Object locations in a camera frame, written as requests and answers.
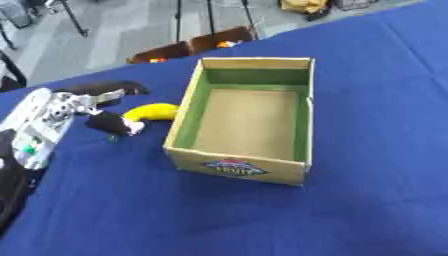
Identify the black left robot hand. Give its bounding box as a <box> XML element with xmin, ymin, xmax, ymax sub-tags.
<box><xmin>52</xmin><ymin>80</ymin><xmax>151</xmax><ymax>138</ymax></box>

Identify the tan cardboard box green inside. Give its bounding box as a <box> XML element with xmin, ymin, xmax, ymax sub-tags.
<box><xmin>161</xmin><ymin>56</ymin><xmax>317</xmax><ymax>187</ymax></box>

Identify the yellow toy banana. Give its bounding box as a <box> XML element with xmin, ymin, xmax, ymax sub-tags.
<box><xmin>120</xmin><ymin>102</ymin><xmax>181</xmax><ymax>123</ymax></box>

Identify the black tripod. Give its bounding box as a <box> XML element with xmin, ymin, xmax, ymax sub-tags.
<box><xmin>173</xmin><ymin>0</ymin><xmax>259</xmax><ymax>43</ymax></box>
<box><xmin>43</xmin><ymin>0</ymin><xmax>91</xmax><ymax>38</ymax></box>

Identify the yellow bag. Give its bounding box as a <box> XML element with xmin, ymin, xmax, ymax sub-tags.
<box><xmin>278</xmin><ymin>0</ymin><xmax>333</xmax><ymax>15</ymax></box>

